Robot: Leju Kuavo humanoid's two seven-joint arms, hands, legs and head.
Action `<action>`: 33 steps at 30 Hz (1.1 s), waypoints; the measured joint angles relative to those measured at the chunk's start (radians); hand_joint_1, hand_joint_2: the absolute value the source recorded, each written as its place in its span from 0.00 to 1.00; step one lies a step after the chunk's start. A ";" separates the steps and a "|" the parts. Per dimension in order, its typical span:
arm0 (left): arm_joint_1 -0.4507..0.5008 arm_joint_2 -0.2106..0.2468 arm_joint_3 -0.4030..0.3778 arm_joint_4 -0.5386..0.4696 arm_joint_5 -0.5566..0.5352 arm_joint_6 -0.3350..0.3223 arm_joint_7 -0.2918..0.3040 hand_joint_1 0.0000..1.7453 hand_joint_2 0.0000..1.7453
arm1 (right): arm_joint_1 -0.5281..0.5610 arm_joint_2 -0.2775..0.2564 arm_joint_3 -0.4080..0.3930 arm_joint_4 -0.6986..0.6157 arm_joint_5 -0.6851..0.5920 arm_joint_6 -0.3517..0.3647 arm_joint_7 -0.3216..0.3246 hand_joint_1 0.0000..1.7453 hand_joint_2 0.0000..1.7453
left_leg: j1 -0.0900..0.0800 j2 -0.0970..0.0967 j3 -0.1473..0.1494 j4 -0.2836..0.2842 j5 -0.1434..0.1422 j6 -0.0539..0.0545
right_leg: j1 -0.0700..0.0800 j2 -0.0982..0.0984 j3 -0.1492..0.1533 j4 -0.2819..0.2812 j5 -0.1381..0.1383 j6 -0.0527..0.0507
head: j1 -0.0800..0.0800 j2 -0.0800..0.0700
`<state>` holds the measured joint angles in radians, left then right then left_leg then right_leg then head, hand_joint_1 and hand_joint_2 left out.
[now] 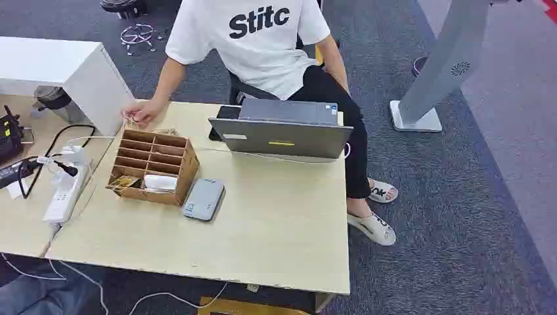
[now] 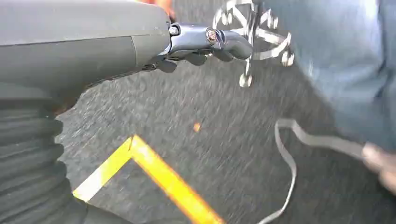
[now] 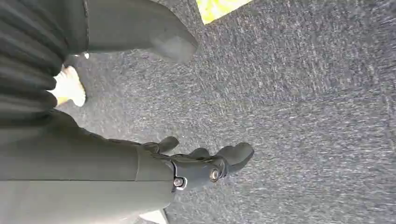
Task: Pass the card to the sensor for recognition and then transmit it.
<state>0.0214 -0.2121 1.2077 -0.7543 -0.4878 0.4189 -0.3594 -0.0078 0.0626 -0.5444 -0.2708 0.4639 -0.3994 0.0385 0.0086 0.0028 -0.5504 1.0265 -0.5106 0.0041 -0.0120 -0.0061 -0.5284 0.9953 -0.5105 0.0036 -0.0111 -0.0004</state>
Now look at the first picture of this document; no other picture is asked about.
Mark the grey laptop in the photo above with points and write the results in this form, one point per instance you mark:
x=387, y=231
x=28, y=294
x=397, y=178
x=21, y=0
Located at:
x=283, y=137

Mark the metal chair base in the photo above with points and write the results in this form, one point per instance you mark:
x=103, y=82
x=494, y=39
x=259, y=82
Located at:
x=137, y=34

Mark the white slipper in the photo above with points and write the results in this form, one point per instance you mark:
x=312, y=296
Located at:
x=376, y=228
x=383, y=191

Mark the person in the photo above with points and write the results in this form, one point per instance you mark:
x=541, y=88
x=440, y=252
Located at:
x=261, y=56

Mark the rubber bands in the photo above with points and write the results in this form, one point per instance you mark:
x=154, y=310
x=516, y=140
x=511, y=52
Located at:
x=167, y=131

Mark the blue fabric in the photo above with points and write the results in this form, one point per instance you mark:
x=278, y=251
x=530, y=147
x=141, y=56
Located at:
x=39, y=295

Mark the black device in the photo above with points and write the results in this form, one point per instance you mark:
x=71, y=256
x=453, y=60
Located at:
x=8, y=137

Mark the purple round object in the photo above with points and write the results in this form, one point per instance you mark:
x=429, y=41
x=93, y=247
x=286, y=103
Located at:
x=417, y=66

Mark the white cabinet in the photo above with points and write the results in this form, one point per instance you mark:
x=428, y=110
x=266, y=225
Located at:
x=87, y=82

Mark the white power strip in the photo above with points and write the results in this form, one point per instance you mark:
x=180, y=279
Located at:
x=65, y=193

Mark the wooden card box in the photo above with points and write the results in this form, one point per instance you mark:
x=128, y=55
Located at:
x=182, y=174

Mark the black power adapter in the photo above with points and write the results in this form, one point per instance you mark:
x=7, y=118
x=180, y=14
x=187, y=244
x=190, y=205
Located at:
x=13, y=171

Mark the grey floor stand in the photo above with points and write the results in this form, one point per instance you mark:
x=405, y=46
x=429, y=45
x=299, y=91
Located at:
x=448, y=56

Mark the white card stack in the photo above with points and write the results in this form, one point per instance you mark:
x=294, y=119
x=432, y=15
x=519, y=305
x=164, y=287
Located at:
x=160, y=182

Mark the black wheeled base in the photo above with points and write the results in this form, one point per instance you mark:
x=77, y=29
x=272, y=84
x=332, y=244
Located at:
x=124, y=8

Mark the yellow printed card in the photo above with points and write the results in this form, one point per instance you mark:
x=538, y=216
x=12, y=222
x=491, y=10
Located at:
x=124, y=181

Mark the wooden board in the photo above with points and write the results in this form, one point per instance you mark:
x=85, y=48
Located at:
x=243, y=308

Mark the grey card reader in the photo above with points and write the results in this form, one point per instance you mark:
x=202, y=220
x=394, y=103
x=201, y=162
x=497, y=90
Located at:
x=203, y=200

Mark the person's right hand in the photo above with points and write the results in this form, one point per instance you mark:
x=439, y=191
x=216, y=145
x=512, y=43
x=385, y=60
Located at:
x=143, y=111

